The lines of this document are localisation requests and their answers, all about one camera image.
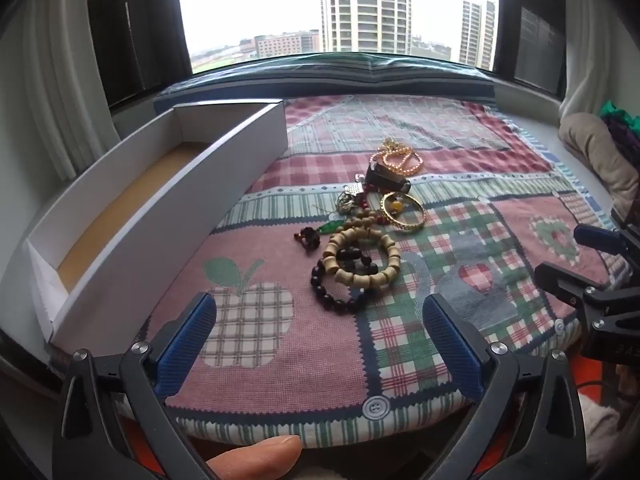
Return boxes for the black window frame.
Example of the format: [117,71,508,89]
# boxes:
[492,0,568,96]
[87,0,193,106]

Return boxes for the dark red flower trinket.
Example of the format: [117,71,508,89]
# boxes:
[294,226,322,251]

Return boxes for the small wooden bead string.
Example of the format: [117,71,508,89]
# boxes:
[344,214,387,242]

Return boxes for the green cloth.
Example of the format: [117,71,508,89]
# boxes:
[600,101,640,133]

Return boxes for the plaid patchwork quilt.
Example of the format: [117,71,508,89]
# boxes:
[135,95,626,448]

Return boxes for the low wide building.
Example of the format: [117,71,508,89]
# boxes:
[254,30,321,58]

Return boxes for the person's left hand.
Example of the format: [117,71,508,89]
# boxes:
[204,435,302,480]

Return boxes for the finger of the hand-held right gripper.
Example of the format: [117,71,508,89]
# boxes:
[534,261,608,311]
[574,224,640,261]

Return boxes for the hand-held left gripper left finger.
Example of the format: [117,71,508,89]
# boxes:
[60,291,218,480]

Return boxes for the gold bangle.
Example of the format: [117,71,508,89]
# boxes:
[381,192,426,233]

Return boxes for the slim apartment building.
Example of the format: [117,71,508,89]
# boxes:
[459,0,496,68]

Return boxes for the dark bead bracelet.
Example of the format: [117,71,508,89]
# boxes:
[310,247,378,315]

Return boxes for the tall apartment building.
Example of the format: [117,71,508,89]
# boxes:
[320,0,413,53]

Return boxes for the beige cushion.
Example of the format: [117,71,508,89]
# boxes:
[558,112,640,216]

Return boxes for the wooden barrel bead bracelet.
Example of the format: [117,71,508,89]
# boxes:
[322,229,402,291]

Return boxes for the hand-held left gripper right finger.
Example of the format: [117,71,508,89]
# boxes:
[422,292,586,480]

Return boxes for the gold pearl necklace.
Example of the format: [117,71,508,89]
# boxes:
[376,137,425,178]

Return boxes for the white cardboard box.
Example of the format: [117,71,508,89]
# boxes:
[25,99,288,346]

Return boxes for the white curtain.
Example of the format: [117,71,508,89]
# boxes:
[560,0,640,116]
[0,0,126,181]

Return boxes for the small black case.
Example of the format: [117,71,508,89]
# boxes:
[365,160,412,195]

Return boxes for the silver trinket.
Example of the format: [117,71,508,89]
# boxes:
[335,182,366,213]

